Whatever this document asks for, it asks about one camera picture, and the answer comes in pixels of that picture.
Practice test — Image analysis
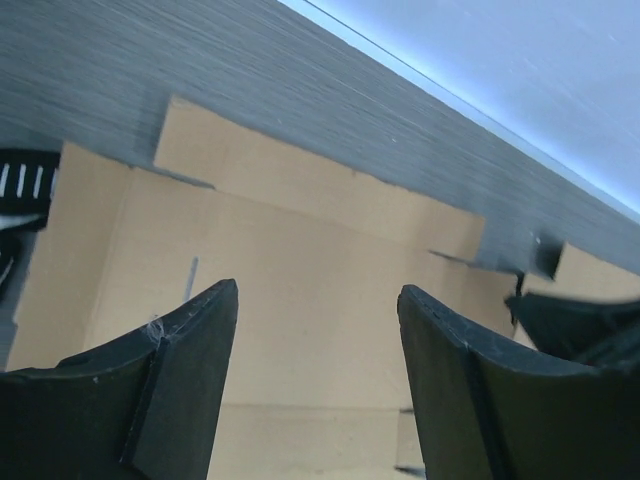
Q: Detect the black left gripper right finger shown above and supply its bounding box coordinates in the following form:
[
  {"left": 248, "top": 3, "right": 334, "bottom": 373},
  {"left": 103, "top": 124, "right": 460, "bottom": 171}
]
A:
[{"left": 397, "top": 285, "right": 639, "bottom": 479}]

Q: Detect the brown cardboard box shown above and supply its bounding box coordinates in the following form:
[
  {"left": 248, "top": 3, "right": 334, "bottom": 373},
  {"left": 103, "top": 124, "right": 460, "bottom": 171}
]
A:
[{"left": 2, "top": 98, "right": 639, "bottom": 479}]

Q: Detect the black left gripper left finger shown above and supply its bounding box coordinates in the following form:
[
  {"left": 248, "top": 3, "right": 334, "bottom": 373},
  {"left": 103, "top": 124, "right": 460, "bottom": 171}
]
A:
[{"left": 1, "top": 279, "right": 238, "bottom": 479}]

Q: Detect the black white striped cloth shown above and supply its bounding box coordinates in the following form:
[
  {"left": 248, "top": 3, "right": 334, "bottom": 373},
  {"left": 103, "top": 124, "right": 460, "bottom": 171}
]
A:
[{"left": 1, "top": 148, "right": 60, "bottom": 298}]

